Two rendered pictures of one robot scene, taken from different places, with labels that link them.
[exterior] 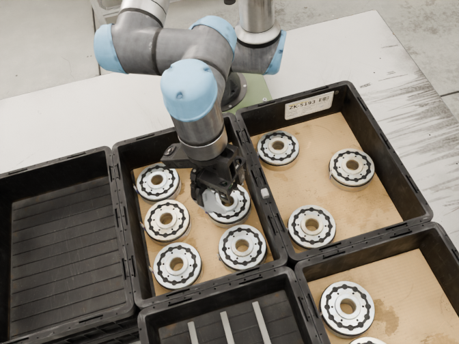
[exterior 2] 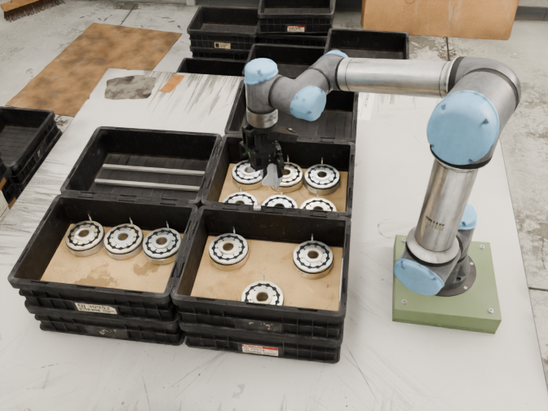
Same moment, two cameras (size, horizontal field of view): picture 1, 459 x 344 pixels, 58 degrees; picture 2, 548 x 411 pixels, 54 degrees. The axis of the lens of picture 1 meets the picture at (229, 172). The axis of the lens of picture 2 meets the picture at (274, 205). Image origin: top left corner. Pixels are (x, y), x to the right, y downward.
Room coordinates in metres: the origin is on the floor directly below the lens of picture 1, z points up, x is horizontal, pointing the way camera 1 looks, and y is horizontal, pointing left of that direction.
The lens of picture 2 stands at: (0.76, -0.97, 1.94)
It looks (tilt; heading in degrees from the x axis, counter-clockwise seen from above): 46 degrees down; 108
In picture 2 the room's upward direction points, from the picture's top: 3 degrees counter-clockwise
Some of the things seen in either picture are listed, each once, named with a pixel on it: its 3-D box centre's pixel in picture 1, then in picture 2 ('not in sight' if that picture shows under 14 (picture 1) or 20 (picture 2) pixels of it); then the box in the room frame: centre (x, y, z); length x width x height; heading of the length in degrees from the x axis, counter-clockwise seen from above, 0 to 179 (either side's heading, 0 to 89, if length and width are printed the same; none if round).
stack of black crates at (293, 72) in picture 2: not in sight; (286, 88); (0.09, 1.37, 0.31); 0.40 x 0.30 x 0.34; 7
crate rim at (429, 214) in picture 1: (324, 161); (265, 258); (0.48, -0.21, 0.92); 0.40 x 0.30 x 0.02; 8
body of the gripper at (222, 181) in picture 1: (215, 164); (261, 142); (0.40, 0.02, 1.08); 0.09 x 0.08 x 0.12; 52
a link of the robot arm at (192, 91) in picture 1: (193, 102); (262, 86); (0.41, 0.03, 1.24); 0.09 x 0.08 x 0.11; 161
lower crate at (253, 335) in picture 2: not in sight; (268, 295); (0.48, -0.21, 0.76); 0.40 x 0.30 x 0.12; 8
